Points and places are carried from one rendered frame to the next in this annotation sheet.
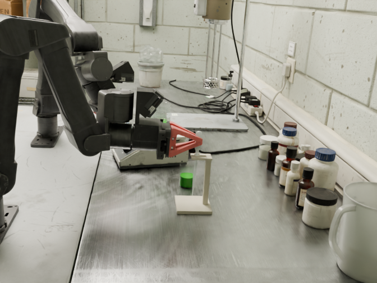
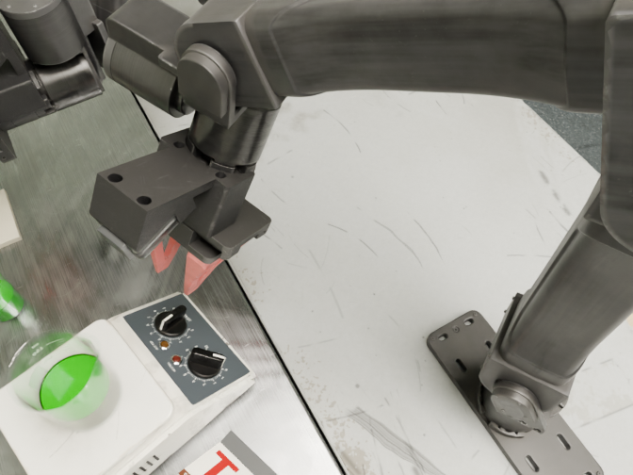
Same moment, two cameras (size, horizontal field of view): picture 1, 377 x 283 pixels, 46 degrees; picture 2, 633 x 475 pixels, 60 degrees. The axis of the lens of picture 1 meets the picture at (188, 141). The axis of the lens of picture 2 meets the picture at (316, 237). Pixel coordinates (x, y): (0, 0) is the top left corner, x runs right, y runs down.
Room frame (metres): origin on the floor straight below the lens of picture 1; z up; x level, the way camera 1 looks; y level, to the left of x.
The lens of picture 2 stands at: (1.40, 0.21, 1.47)
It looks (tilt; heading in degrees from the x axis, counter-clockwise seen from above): 59 degrees down; 156
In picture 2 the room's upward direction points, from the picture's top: 1 degrees clockwise
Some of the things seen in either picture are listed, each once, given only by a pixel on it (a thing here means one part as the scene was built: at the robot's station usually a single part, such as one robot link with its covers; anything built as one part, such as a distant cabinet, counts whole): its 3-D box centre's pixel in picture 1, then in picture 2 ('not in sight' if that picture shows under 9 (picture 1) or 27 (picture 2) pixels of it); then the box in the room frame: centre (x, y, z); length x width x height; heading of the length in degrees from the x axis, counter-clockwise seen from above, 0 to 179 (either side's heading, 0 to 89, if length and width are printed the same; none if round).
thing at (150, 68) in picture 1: (150, 65); not in sight; (2.30, 0.22, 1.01); 0.14 x 0.14 x 0.21
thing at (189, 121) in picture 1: (205, 121); not in sight; (1.65, -0.06, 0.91); 0.30 x 0.20 x 0.01; 97
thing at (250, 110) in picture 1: (245, 100); not in sight; (1.99, -0.25, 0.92); 0.40 x 0.06 x 0.04; 7
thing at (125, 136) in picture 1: (120, 133); (65, 72); (0.91, 0.15, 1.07); 0.07 x 0.06 x 0.07; 97
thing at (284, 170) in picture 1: (289, 167); not in sight; (1.08, -0.27, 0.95); 0.04 x 0.04 x 0.11
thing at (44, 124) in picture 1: (47, 126); (520, 394); (1.35, 0.46, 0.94); 0.20 x 0.07 x 0.08; 7
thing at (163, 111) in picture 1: (159, 118); (75, 382); (1.21, 0.09, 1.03); 0.07 x 0.06 x 0.08; 100
